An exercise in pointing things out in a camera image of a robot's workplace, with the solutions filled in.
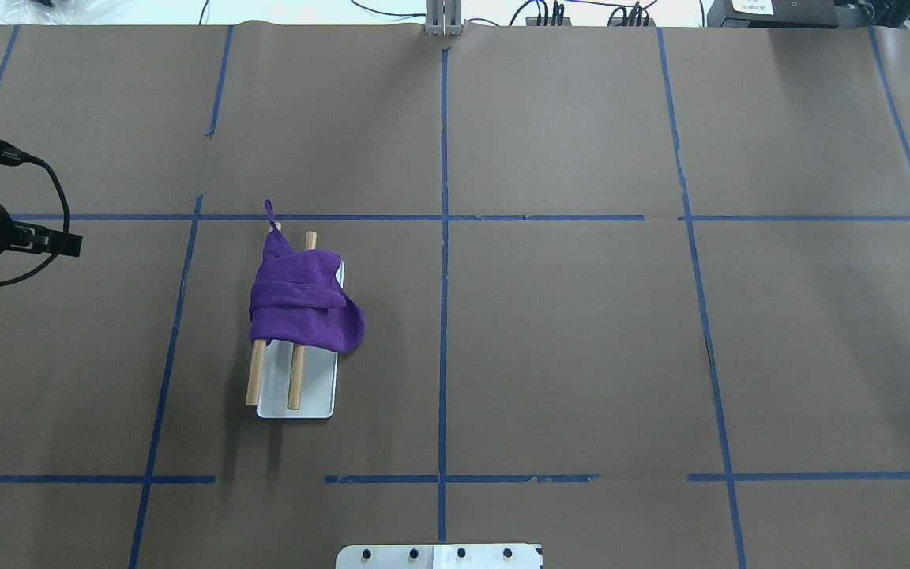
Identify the right wooden rack bar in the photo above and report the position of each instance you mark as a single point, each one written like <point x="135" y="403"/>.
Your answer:
<point x="295" y="386"/>

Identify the left wooden rack bar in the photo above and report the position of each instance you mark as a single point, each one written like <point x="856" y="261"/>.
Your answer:
<point x="256" y="371"/>

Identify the aluminium frame post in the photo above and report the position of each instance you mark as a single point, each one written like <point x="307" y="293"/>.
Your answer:
<point x="444" y="18"/>

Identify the wooden rack bar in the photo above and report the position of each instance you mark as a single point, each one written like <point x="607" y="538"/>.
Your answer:
<point x="256" y="371"/>
<point x="295" y="386"/>

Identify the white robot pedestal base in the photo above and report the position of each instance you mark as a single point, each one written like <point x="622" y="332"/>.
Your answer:
<point x="473" y="555"/>

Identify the purple towel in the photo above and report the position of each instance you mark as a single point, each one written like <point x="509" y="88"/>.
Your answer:
<point x="297" y="297"/>

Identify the white towel rack base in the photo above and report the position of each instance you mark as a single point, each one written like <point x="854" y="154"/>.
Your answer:
<point x="319" y="383"/>

